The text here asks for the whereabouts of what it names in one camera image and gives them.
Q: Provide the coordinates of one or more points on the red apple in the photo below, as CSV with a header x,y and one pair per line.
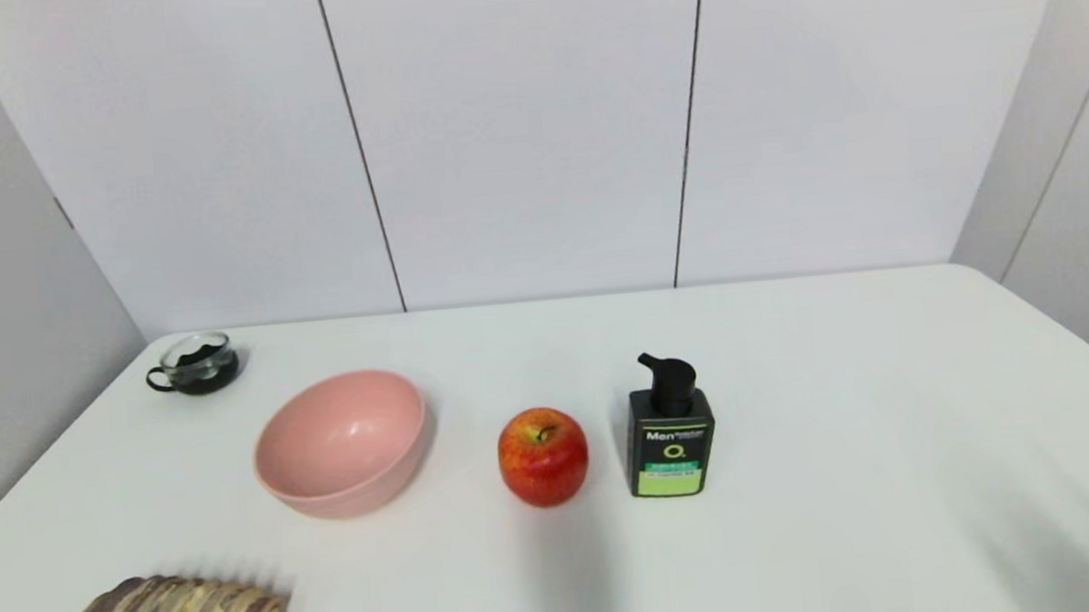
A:
x,y
543,459

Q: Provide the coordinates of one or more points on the black green pump bottle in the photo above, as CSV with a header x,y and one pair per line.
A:
x,y
671,448

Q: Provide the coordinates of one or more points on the pink bowl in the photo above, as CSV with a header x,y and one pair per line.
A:
x,y
340,447

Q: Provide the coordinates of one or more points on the glass cup with dark liquid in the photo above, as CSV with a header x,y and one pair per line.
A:
x,y
200,371

